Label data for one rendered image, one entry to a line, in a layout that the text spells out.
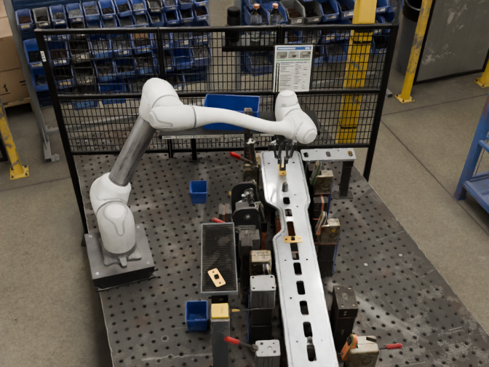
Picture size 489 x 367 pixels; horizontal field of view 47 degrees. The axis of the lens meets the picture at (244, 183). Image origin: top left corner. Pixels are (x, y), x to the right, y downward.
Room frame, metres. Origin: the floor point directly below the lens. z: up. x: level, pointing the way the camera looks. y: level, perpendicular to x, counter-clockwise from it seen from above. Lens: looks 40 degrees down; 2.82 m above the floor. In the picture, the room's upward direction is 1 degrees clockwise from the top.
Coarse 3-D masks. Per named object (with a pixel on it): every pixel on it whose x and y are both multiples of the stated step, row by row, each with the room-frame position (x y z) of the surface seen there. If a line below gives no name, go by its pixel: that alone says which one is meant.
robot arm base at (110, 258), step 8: (136, 240) 1.91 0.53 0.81; (104, 248) 1.82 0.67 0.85; (136, 248) 1.86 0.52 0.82; (104, 256) 1.80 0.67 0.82; (112, 256) 1.79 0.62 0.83; (120, 256) 1.79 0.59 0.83; (128, 256) 1.80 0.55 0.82; (136, 256) 1.81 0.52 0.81; (104, 264) 1.76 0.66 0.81; (112, 264) 1.77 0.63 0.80
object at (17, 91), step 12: (0, 12) 4.75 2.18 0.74; (0, 24) 4.51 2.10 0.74; (0, 36) 4.27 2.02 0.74; (12, 36) 4.30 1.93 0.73; (0, 48) 4.24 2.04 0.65; (12, 48) 4.28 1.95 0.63; (0, 60) 4.23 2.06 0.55; (12, 60) 4.27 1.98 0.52; (0, 72) 4.22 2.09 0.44; (12, 72) 4.26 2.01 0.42; (0, 84) 4.21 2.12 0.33; (12, 84) 4.25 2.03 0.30; (24, 84) 4.29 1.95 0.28; (12, 96) 4.24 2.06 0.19; (24, 96) 4.28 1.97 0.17
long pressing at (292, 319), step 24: (264, 168) 2.26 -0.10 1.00; (288, 168) 2.26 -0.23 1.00; (264, 192) 2.07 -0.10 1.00; (288, 192) 2.07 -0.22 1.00; (312, 240) 1.75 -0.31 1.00; (288, 264) 1.60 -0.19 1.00; (312, 264) 1.60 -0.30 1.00; (288, 288) 1.47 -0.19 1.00; (312, 288) 1.47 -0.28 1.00; (288, 312) 1.35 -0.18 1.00; (312, 312) 1.35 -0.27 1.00; (288, 336) 1.24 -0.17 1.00; (312, 336) 1.24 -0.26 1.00; (288, 360) 1.13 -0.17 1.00; (336, 360) 1.14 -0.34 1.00
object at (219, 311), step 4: (212, 304) 1.26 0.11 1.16; (216, 304) 1.26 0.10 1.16; (220, 304) 1.26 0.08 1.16; (224, 304) 1.26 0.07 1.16; (212, 308) 1.25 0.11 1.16; (216, 308) 1.25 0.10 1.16; (220, 308) 1.25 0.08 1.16; (224, 308) 1.25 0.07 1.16; (212, 312) 1.23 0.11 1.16; (216, 312) 1.23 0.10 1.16; (220, 312) 1.23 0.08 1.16; (224, 312) 1.23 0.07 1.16; (212, 316) 1.21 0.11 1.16; (216, 316) 1.21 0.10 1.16; (220, 316) 1.21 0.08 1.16; (224, 316) 1.21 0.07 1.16
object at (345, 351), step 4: (352, 336) 1.17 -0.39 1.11; (356, 336) 1.17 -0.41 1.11; (348, 340) 1.17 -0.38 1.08; (352, 340) 1.16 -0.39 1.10; (356, 340) 1.16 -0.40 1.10; (348, 344) 1.16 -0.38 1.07; (352, 344) 1.15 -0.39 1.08; (356, 344) 1.15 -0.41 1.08; (344, 348) 1.17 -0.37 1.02; (348, 348) 1.16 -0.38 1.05; (352, 348) 1.15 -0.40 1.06; (344, 352) 1.16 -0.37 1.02; (348, 352) 1.15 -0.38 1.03; (344, 356) 1.15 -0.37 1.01; (348, 356) 1.15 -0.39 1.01; (344, 360) 1.15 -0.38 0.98
